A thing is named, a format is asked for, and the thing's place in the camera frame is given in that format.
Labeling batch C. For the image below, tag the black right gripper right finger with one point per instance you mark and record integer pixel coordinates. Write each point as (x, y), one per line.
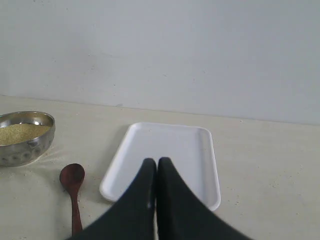
(181, 215)

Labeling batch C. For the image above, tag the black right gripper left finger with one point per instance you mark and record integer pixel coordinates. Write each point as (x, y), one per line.
(131, 217)

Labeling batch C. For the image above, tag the dark red wooden spoon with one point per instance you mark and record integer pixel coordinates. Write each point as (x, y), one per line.
(71, 178)

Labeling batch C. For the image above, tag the white plastic tray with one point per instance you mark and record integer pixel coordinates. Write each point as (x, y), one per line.
(189, 147)

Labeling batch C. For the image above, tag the steel bowl of millet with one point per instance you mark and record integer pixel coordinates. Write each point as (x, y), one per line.
(24, 137)

